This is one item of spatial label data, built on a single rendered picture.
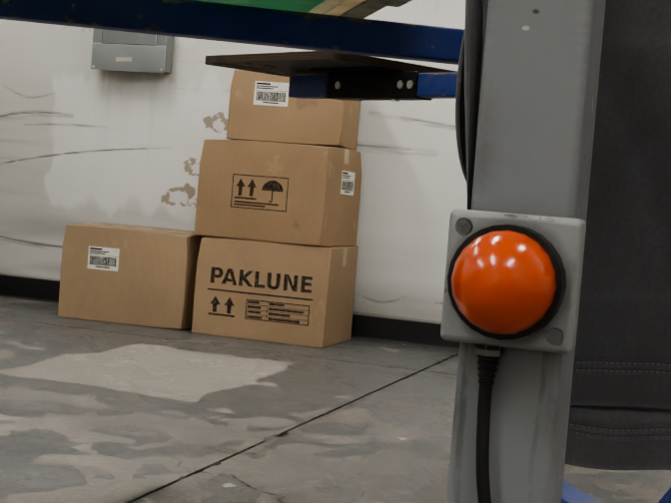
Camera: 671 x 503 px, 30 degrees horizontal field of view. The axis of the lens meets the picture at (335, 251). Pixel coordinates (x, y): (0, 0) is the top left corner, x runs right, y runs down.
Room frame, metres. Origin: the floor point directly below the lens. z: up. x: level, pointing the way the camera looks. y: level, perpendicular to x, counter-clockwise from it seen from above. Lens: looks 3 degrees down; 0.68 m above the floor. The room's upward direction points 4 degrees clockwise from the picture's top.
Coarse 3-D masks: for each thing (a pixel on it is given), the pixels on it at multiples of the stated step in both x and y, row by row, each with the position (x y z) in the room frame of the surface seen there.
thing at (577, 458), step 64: (640, 0) 0.74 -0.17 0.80; (640, 64) 0.75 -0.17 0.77; (640, 128) 0.75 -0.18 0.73; (640, 192) 0.75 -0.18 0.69; (640, 256) 0.75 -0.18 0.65; (640, 320) 0.75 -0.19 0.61; (576, 384) 0.76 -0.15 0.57; (640, 384) 0.75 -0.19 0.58; (576, 448) 0.76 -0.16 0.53; (640, 448) 0.75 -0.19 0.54
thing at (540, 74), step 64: (512, 0) 0.48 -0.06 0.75; (576, 0) 0.47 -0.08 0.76; (512, 64) 0.48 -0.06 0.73; (576, 64) 0.47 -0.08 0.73; (512, 128) 0.47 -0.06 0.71; (576, 128) 0.47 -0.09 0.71; (512, 192) 0.47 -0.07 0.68; (576, 192) 0.47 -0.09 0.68; (448, 256) 0.47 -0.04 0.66; (576, 256) 0.45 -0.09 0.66; (448, 320) 0.47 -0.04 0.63; (576, 320) 0.46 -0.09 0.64; (512, 384) 0.47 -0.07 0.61; (512, 448) 0.47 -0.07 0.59
